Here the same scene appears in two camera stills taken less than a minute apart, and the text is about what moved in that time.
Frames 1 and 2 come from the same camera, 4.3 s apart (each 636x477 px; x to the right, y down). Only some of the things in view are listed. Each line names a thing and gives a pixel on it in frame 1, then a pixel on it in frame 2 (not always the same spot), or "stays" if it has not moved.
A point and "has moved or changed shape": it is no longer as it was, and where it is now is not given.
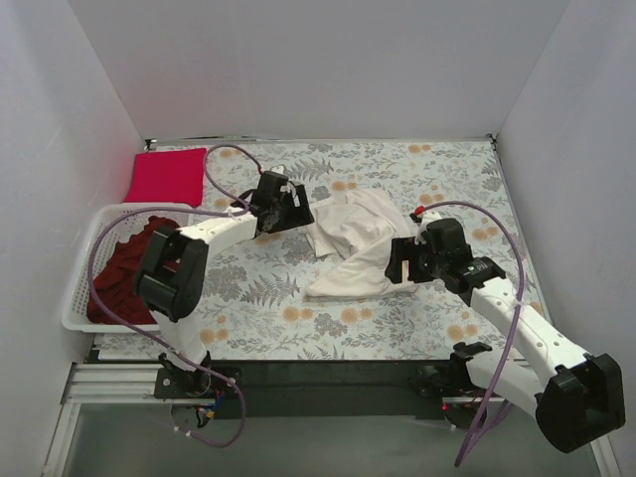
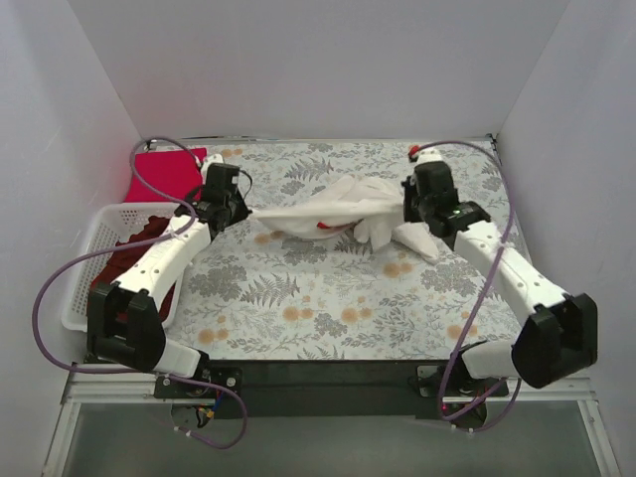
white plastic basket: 108,226 stays
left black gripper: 296,210 -> 238,210
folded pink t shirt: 172,177 stays
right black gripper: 398,258 -> 410,202
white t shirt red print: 358,227 has moved or changed shape
